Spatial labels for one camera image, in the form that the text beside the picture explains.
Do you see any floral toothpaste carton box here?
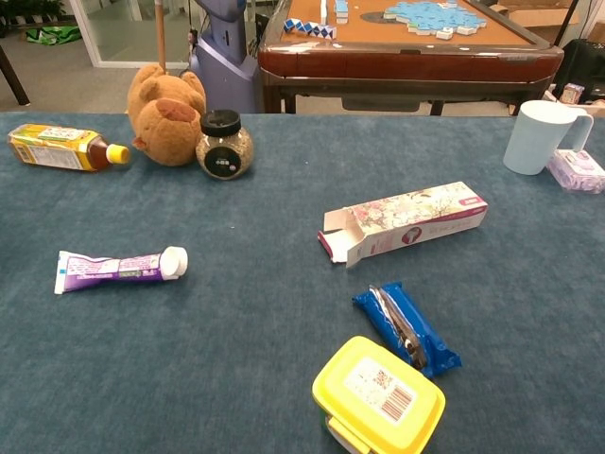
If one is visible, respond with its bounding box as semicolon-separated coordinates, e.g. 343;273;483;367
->
317;181;490;270

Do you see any green bag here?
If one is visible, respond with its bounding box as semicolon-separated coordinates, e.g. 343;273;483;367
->
26;26;84;46

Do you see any blue mahjong tile pile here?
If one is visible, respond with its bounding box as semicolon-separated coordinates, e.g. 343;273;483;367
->
382;0;488;42

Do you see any dark table leg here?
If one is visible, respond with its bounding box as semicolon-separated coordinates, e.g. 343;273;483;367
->
0;44;30;106

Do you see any wooden pole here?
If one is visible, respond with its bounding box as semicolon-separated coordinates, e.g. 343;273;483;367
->
155;0;167;72

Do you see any brown mahjong table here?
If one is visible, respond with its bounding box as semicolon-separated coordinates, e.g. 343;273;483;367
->
257;0;566;116

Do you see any small colourful carton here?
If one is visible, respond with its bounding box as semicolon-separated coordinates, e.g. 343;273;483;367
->
561;82;585;105

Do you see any purple white toothpaste tube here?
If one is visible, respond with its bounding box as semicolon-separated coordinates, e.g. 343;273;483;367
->
54;245;189;296

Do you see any glass jar black lid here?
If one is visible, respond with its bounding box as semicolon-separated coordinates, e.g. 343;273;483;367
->
195;109;255;182

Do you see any cardboard box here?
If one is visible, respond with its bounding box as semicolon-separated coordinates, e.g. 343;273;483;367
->
491;0;580;29

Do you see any blue cookie package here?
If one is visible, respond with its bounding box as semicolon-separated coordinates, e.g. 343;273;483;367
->
352;281;463;379

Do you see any black bag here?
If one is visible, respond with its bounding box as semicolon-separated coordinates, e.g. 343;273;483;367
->
550;38;605;103

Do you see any tea bottle yellow label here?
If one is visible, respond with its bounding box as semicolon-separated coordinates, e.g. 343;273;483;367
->
7;123;131;173

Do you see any purple tissue pack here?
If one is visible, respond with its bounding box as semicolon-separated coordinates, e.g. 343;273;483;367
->
545;148;605;195

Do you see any blue white snake puzzle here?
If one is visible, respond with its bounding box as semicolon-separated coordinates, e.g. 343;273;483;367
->
283;17;337;41

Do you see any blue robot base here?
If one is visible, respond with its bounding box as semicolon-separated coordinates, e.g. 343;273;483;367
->
189;0;261;114

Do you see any white framed glass door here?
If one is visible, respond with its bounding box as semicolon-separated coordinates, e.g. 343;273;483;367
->
70;0;190;69

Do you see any yellow lidded plastic container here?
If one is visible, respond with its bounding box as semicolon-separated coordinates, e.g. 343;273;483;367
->
311;335;447;454

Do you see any brown plush toy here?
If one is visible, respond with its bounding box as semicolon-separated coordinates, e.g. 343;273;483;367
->
126;63;208;167

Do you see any light blue plastic mug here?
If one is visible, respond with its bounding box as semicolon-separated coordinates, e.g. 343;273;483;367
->
502;99;596;177

